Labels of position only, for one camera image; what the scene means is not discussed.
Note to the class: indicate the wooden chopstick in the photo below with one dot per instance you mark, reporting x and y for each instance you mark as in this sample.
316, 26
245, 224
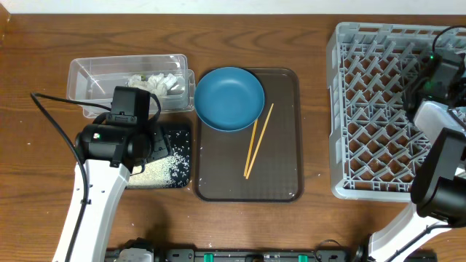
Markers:
258, 145
252, 138

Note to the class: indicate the brown serving tray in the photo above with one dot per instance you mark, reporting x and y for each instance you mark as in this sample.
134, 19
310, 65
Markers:
277, 175

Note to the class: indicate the white tissue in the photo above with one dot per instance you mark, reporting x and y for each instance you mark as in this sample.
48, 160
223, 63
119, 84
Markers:
158, 84

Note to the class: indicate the dark blue plate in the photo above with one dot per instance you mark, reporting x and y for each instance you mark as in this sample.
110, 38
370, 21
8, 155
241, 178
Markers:
229, 99

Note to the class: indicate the clear plastic waste bin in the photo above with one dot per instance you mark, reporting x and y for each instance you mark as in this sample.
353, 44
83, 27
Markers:
93, 79

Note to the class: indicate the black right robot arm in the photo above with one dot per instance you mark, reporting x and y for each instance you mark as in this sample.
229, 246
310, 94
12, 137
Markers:
438, 192

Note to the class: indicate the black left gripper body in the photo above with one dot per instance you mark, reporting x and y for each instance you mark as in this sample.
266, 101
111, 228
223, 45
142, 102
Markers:
153, 145

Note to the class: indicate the black rectangular tray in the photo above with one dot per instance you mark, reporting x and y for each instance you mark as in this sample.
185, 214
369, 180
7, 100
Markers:
182, 145

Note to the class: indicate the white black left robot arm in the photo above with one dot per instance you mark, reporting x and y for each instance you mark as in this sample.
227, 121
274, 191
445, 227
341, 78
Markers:
107, 156

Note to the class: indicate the pile of white rice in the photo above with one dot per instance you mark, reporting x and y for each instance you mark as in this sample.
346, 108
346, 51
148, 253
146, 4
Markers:
156, 172

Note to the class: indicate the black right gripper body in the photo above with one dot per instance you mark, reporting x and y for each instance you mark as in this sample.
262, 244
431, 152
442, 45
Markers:
456, 95

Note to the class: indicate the grey dishwasher rack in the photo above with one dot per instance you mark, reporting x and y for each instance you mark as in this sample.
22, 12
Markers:
374, 150

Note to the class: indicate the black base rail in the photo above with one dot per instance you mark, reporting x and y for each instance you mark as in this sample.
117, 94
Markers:
142, 250

